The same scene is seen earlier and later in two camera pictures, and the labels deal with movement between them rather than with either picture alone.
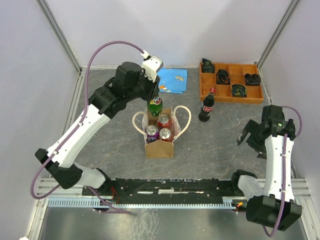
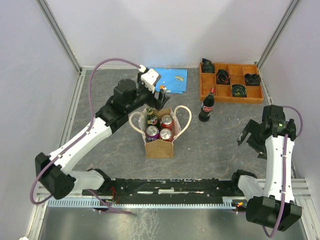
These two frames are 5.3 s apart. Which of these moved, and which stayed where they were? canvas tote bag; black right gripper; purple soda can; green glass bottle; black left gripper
Moved: black left gripper; green glass bottle
Stayed: purple soda can; black right gripper; canvas tote bag
